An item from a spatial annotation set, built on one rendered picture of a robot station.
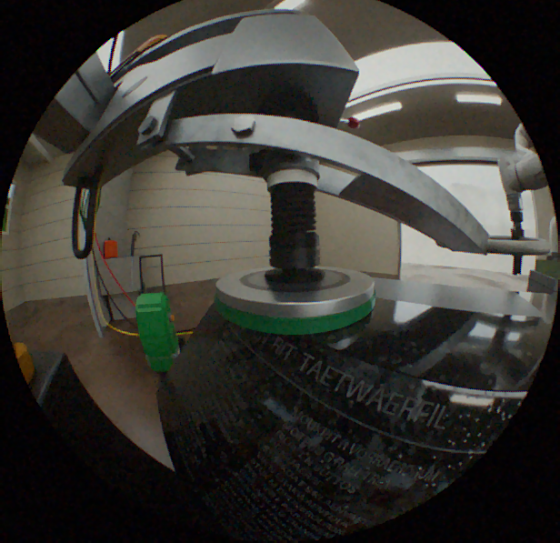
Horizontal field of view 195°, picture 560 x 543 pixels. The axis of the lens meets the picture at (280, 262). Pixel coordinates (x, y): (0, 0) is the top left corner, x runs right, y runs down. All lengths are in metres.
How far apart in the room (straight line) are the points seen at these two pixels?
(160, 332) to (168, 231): 3.59
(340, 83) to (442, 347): 0.31
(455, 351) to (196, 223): 4.76
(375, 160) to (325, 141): 0.06
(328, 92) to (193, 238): 4.56
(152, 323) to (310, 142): 1.29
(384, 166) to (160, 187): 4.83
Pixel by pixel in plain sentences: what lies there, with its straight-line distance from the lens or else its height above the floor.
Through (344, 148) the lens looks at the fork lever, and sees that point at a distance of 0.21.
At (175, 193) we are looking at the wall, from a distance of 4.84.
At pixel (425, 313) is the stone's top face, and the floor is 0.83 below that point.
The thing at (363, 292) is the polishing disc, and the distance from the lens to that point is 0.17.
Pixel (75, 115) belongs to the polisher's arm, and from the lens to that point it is 0.62.
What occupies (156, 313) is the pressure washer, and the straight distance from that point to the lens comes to 1.29.
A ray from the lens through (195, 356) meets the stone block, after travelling 0.26.
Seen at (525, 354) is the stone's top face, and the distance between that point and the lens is 0.20.
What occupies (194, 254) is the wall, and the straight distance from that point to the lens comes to 4.67.
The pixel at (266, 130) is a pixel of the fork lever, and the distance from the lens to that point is 0.22.
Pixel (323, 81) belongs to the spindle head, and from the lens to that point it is 0.28.
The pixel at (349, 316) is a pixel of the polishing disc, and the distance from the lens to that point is 0.15.
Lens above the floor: 0.90
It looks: 7 degrees down
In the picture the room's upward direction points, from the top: 2 degrees counter-clockwise
